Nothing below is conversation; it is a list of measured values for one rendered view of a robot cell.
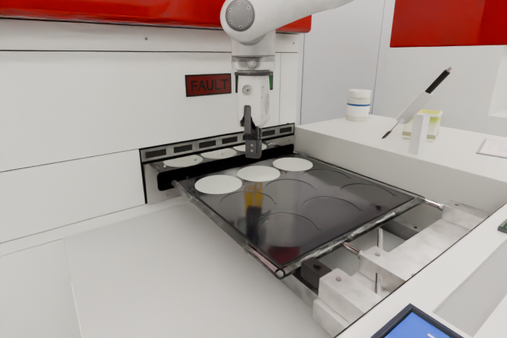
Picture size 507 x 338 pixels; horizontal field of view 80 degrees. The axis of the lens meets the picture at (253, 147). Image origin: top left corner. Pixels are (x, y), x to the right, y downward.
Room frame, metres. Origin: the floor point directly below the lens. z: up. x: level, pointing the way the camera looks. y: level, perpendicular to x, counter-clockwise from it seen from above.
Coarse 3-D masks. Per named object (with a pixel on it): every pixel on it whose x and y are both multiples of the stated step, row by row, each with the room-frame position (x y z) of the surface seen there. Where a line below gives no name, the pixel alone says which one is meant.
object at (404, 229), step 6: (390, 222) 0.54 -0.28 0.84; (396, 222) 0.53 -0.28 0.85; (402, 222) 0.53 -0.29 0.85; (408, 222) 0.53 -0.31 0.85; (384, 228) 0.55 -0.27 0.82; (390, 228) 0.54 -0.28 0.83; (396, 228) 0.53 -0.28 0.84; (402, 228) 0.52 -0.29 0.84; (408, 228) 0.51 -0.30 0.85; (414, 228) 0.51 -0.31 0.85; (420, 228) 0.51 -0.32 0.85; (396, 234) 0.53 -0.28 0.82; (402, 234) 0.52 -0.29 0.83; (408, 234) 0.51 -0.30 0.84; (414, 234) 0.50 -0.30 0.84
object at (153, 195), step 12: (240, 144) 0.76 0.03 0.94; (264, 144) 0.79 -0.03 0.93; (276, 144) 0.82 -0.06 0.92; (180, 156) 0.66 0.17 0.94; (192, 156) 0.67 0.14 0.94; (204, 156) 0.69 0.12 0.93; (216, 156) 0.71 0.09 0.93; (228, 156) 0.73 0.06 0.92; (144, 168) 0.61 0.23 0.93; (156, 168) 0.62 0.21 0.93; (168, 168) 0.64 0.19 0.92; (144, 180) 0.61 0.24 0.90; (156, 180) 0.62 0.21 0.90; (156, 192) 0.62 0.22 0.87; (168, 192) 0.63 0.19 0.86
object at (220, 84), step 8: (192, 80) 0.69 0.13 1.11; (200, 80) 0.70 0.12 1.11; (208, 80) 0.71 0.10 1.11; (216, 80) 0.72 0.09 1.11; (224, 80) 0.73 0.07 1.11; (192, 88) 0.69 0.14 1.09; (200, 88) 0.70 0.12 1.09; (208, 88) 0.71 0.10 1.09; (216, 88) 0.72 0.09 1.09; (224, 88) 0.73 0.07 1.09
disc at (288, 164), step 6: (276, 162) 0.74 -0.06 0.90; (282, 162) 0.74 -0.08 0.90; (288, 162) 0.74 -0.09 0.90; (294, 162) 0.74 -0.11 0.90; (300, 162) 0.74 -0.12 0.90; (306, 162) 0.74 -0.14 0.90; (282, 168) 0.69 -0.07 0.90; (288, 168) 0.69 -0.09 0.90; (294, 168) 0.69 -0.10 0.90; (300, 168) 0.69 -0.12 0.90; (306, 168) 0.69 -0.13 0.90
